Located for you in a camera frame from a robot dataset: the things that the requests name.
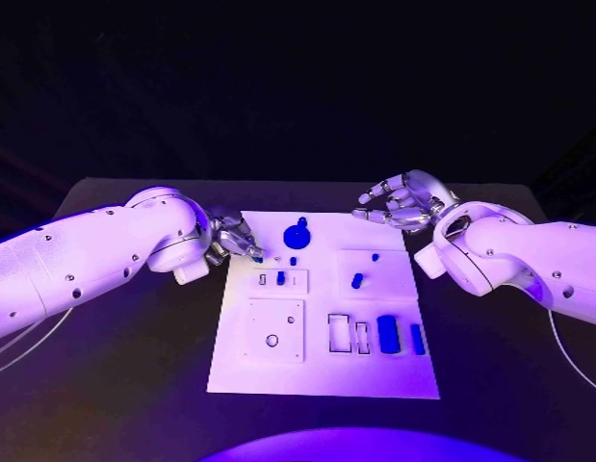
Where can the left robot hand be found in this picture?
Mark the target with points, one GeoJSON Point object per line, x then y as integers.
{"type": "Point", "coordinates": [233, 238]}

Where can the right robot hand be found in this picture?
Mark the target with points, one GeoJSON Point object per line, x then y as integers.
{"type": "Point", "coordinates": [412, 205]}

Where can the small blue part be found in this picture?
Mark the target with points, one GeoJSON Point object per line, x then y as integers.
{"type": "Point", "coordinates": [257, 259]}

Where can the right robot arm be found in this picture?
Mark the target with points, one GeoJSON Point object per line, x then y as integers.
{"type": "Point", "coordinates": [563, 260]}

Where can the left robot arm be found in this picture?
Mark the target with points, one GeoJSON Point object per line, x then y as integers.
{"type": "Point", "coordinates": [68, 252]}

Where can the white task board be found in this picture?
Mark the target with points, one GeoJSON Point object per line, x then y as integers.
{"type": "Point", "coordinates": [324, 306]}

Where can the blue gear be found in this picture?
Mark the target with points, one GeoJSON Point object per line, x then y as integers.
{"type": "Point", "coordinates": [296, 236]}

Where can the blue block plug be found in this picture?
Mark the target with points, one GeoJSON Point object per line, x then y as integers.
{"type": "Point", "coordinates": [280, 278]}

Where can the large blue cylinder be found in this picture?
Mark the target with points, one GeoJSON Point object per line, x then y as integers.
{"type": "Point", "coordinates": [388, 334]}

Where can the thin long blue cylinder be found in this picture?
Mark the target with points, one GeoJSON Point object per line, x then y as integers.
{"type": "Point", "coordinates": [417, 339]}

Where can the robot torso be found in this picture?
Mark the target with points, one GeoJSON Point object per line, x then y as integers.
{"type": "Point", "coordinates": [363, 445]}

